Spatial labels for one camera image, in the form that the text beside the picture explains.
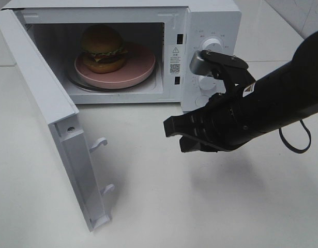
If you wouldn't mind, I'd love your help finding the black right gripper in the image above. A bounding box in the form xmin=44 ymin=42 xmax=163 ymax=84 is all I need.
xmin=163 ymin=90 xmax=254 ymax=153

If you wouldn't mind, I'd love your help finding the round white door button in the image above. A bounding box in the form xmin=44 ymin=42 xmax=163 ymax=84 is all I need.
xmin=195 ymin=96 xmax=209 ymax=107

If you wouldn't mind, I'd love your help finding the white round knob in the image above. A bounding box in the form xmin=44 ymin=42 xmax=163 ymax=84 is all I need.
xmin=198 ymin=76 xmax=217 ymax=91
xmin=202 ymin=38 xmax=223 ymax=53

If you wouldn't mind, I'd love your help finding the pink round plate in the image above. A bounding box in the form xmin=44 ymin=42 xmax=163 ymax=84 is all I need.
xmin=74 ymin=42 xmax=156 ymax=89

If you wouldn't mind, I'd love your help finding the toy hamburger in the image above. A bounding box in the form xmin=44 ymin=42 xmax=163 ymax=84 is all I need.
xmin=81 ymin=24 xmax=128 ymax=73

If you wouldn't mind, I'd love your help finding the white microwave door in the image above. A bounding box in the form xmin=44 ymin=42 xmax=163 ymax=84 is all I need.
xmin=0 ymin=10 xmax=114 ymax=231

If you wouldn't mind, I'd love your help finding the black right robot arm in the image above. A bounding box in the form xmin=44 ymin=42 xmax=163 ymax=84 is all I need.
xmin=163 ymin=31 xmax=318 ymax=152

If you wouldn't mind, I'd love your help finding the warning label with QR code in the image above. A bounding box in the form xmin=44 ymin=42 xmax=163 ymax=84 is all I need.
xmin=168 ymin=45 xmax=183 ymax=75

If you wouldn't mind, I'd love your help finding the white microwave oven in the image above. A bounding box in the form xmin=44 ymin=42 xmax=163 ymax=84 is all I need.
xmin=1 ymin=1 xmax=241 ymax=111

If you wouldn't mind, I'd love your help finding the glass microwave turntable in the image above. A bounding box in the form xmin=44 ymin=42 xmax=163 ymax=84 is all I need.
xmin=65 ymin=71 xmax=157 ymax=93

